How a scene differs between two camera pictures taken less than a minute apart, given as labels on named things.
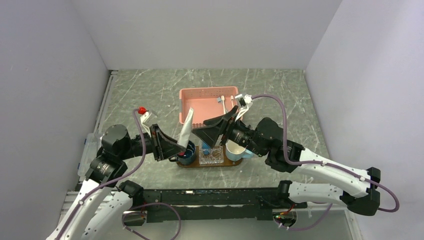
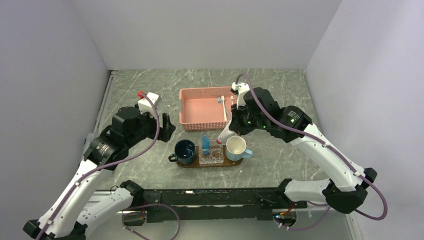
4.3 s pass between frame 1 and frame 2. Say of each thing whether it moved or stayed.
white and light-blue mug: stayed
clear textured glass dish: stayed
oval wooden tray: stayed
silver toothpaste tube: moved
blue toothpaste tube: stayed
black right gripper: moved
